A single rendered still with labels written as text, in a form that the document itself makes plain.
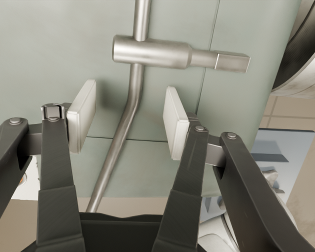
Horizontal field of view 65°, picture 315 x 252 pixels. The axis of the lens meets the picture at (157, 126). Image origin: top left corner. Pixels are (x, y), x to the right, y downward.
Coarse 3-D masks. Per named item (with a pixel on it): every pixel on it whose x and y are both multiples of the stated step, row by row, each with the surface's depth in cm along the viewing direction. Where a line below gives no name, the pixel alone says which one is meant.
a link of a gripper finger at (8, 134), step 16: (0, 128) 13; (16, 128) 13; (0, 144) 11; (16, 144) 12; (0, 160) 10; (16, 160) 12; (0, 176) 11; (16, 176) 12; (0, 192) 11; (0, 208) 11
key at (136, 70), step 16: (144, 0) 18; (144, 16) 19; (144, 32) 19; (128, 96) 22; (128, 112) 23; (128, 128) 24; (112, 144) 24; (112, 160) 25; (96, 192) 27; (96, 208) 28
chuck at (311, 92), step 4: (312, 84) 31; (308, 88) 32; (312, 88) 32; (300, 92) 34; (304, 92) 34; (308, 92) 34; (312, 92) 34; (288, 96) 38; (292, 96) 37; (296, 96) 37; (300, 96) 36; (304, 96) 36; (308, 96) 36; (312, 96) 36
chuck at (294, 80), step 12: (312, 12) 27; (312, 24) 27; (300, 36) 29; (312, 36) 27; (288, 48) 31; (300, 48) 29; (312, 48) 27; (288, 60) 31; (300, 60) 29; (312, 60) 27; (288, 72) 31; (300, 72) 29; (312, 72) 29; (276, 84) 33; (288, 84) 31; (300, 84) 31
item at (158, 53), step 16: (112, 48) 19; (128, 48) 19; (144, 48) 20; (160, 48) 20; (176, 48) 20; (192, 48) 21; (144, 64) 21; (160, 64) 20; (176, 64) 20; (192, 64) 21; (208, 64) 21; (224, 64) 21; (240, 64) 21
